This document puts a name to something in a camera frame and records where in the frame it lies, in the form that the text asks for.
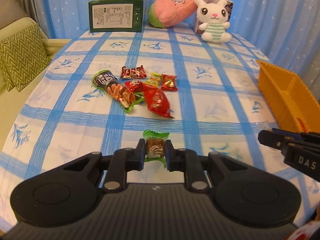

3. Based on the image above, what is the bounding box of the wide dark red candy wrapper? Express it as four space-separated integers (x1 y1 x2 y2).
121 65 147 79

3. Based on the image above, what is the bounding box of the yellow green candy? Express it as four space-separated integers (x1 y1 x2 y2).
145 72 163 87

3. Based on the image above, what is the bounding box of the blue star curtain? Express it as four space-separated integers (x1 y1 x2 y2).
15 0 320 64

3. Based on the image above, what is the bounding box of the white rabbit plush toy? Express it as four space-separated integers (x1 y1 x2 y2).
194 0 232 43

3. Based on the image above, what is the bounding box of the orange plastic tray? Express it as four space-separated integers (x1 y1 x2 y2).
255 59 318 133

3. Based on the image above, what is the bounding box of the beige sofa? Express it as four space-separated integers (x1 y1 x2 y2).
0 0 71 98

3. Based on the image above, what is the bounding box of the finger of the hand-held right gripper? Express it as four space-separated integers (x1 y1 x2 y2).
258 129 289 153
272 128 311 142

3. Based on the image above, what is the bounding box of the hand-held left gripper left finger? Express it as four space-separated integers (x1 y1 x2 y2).
62 139 147 193

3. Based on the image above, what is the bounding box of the pink plush toy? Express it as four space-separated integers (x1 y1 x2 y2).
147 0 204 29

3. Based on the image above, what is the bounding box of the blue checked tablecloth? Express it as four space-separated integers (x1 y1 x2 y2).
0 26 320 230

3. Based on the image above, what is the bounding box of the dark green cardboard box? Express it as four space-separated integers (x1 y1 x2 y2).
88 0 147 33

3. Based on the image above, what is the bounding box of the long dark green snack packet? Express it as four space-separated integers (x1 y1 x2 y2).
92 69 145 113

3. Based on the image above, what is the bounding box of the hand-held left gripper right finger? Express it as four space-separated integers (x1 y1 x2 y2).
165 139 250 193

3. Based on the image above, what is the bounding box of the small shiny red candy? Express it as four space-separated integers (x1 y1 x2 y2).
124 80 143 93

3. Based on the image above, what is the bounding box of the red gold candy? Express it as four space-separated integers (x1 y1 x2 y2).
160 74 178 91

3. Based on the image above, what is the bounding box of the big red snack packet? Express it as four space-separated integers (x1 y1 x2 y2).
142 83 175 119

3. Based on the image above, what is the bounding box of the green zigzag cushion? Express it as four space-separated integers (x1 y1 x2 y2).
0 22 52 92

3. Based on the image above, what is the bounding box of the brown candy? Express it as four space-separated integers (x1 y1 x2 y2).
142 129 170 169

